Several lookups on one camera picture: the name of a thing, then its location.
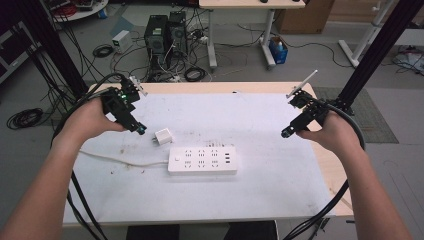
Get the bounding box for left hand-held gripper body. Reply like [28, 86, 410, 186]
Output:
[99, 74, 149, 116]

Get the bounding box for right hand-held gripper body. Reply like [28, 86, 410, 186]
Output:
[285, 69, 335, 116]

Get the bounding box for white charger plug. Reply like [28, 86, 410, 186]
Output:
[152, 127, 174, 146]

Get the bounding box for white power strip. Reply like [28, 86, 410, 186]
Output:
[167, 145, 239, 177]

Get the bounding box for person's right hand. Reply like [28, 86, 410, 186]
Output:
[295, 111, 360, 158]

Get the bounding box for person's left hand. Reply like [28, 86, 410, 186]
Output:
[58, 97, 127, 150]

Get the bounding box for blue storage bin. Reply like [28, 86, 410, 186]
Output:
[268, 35, 289, 65]

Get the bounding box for white box device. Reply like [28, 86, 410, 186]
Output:
[111, 29, 134, 54]

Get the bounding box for grey floor mat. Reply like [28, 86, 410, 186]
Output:
[312, 86, 400, 145]

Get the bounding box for black computer tower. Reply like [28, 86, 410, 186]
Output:
[143, 14, 170, 72]
[167, 10, 189, 60]

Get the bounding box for brown cardboard box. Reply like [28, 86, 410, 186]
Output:
[274, 0, 336, 35]

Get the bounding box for round white table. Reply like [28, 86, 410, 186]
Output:
[42, 0, 110, 23]

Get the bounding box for white table mat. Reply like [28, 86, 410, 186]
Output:
[62, 92, 336, 225]

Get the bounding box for person's left leg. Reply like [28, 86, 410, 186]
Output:
[125, 223, 181, 240]

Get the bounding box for person's leg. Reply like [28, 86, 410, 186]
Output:
[125, 223, 181, 240]
[223, 220, 279, 240]

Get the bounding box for wooden desk with white legs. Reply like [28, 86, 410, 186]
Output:
[198, 0, 306, 70]

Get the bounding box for person's right leg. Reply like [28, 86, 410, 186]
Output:
[223, 220, 279, 240]

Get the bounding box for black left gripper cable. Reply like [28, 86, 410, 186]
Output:
[49, 72, 127, 240]

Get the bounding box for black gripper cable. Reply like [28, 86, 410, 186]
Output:
[282, 101, 367, 240]
[49, 72, 127, 240]

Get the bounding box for white power strip cable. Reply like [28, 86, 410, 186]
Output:
[78, 150, 170, 168]

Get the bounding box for small black cable coil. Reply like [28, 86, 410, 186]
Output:
[92, 43, 115, 59]

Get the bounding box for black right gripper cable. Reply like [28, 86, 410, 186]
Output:
[282, 101, 367, 240]

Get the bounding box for long black floor cable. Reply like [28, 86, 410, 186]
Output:
[213, 32, 353, 69]

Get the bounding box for black metal frame post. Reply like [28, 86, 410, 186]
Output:
[18, 0, 90, 100]
[328, 0, 424, 116]

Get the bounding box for large black cable coil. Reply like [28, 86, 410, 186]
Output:
[6, 107, 45, 131]

